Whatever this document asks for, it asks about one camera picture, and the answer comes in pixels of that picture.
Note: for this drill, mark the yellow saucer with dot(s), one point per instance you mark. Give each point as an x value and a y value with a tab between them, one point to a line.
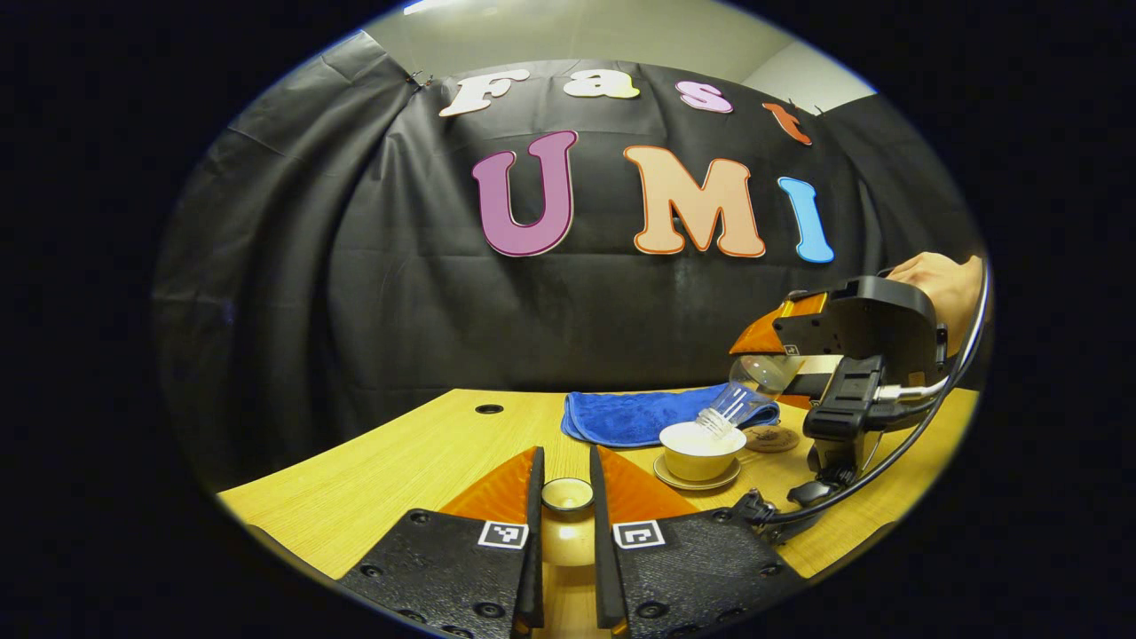
710	485

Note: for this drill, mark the blue towel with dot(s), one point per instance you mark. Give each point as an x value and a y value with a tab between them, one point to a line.
621	417

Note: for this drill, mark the round brown coaster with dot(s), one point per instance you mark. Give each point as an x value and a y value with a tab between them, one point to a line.
774	439

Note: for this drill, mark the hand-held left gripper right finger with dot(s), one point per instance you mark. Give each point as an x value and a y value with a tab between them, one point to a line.
605	577

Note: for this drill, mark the clear water bottle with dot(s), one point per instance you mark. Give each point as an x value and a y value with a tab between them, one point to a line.
763	373

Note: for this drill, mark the yellow teacup lid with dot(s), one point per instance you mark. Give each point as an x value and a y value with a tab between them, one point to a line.
568	537

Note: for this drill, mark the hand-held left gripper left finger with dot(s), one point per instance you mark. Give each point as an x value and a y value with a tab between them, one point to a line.
536	568

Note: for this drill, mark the yellow teacup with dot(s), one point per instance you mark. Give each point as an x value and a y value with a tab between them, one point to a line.
701	461

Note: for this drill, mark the black backdrop cloth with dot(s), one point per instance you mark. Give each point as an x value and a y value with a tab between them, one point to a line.
355	266

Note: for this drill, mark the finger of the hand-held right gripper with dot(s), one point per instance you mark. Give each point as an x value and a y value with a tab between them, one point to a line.
759	337
803	386

